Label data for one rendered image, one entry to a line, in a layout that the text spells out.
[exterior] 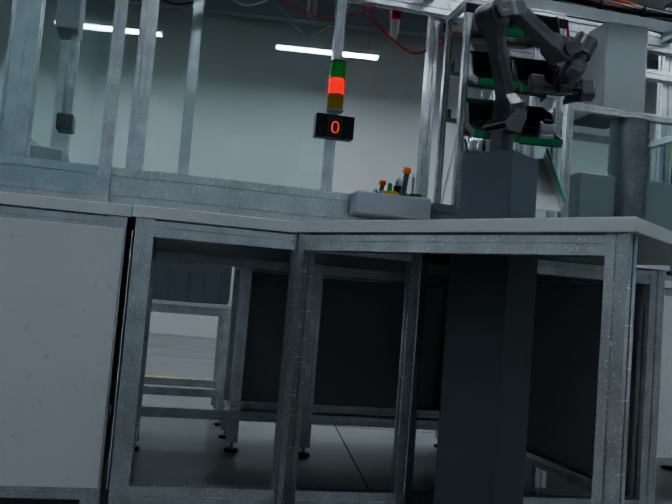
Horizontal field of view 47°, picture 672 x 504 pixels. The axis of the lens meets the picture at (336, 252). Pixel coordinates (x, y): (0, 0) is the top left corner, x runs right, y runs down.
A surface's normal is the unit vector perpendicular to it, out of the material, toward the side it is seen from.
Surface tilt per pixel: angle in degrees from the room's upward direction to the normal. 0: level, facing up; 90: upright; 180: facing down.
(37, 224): 90
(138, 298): 90
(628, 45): 90
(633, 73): 90
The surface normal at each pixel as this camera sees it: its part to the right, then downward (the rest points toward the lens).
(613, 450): -0.64, -0.11
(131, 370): 0.22, -0.05
